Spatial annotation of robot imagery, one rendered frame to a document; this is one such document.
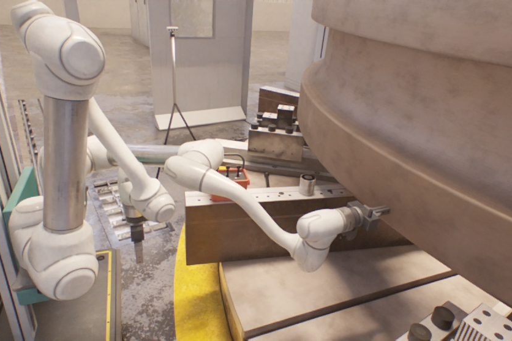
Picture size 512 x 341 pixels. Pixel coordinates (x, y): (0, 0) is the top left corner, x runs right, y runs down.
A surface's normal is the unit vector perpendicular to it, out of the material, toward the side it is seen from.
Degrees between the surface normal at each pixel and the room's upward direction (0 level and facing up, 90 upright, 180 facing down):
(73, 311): 0
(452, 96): 90
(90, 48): 87
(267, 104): 90
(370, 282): 0
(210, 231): 90
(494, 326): 0
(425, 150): 50
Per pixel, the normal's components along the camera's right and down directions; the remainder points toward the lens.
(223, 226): 0.22, 0.44
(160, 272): 0.07, -0.90
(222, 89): 0.54, 0.40
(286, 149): -0.17, 0.42
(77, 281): 0.66, 0.47
